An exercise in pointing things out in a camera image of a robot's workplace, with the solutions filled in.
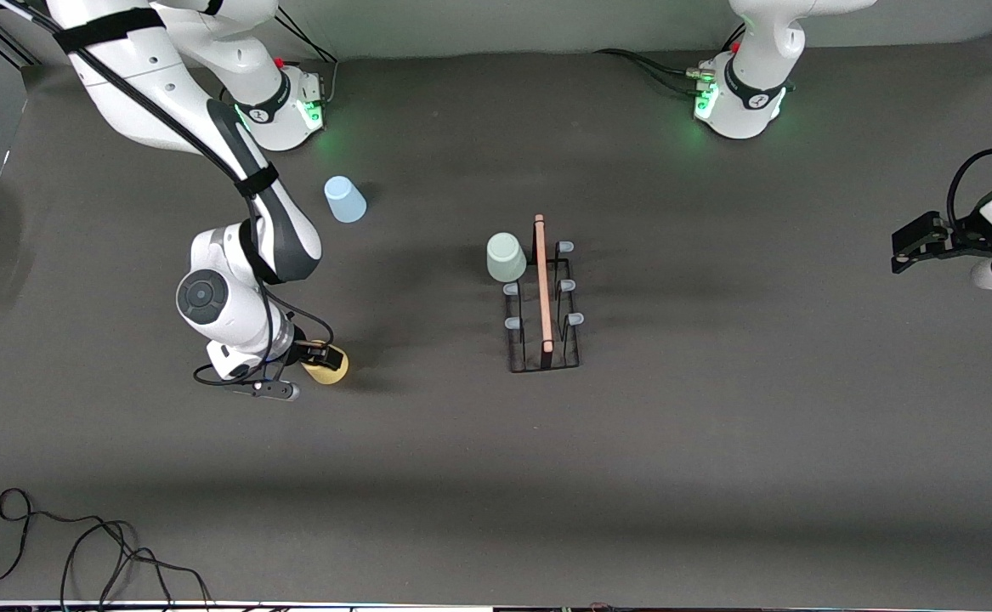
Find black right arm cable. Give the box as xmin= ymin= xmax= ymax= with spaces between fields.
xmin=0 ymin=0 xmax=337 ymax=388

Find dark grey table cover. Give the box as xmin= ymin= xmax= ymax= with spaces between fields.
xmin=0 ymin=32 xmax=992 ymax=606

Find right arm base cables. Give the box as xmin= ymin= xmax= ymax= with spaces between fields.
xmin=222 ymin=8 xmax=339 ymax=110

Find light blue plastic cup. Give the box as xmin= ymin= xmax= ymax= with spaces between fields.
xmin=324 ymin=176 xmax=368 ymax=224

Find pale green plastic cup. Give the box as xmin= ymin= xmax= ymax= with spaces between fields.
xmin=486 ymin=232 xmax=528 ymax=284

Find yellow plastic cup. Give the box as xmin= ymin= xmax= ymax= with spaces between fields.
xmin=300 ymin=340 xmax=349 ymax=386

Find white table edge strip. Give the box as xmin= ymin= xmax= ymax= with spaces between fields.
xmin=0 ymin=601 xmax=496 ymax=612

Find thin black loose cable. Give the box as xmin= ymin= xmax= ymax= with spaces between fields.
xmin=0 ymin=487 xmax=212 ymax=609

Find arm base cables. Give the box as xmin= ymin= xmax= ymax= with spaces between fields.
xmin=222 ymin=8 xmax=339 ymax=110
xmin=593 ymin=24 xmax=747 ymax=96

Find black wire cup holder rack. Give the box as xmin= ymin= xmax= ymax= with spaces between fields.
xmin=502 ymin=214 xmax=586 ymax=373

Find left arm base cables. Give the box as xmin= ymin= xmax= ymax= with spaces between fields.
xmin=593 ymin=24 xmax=747 ymax=96

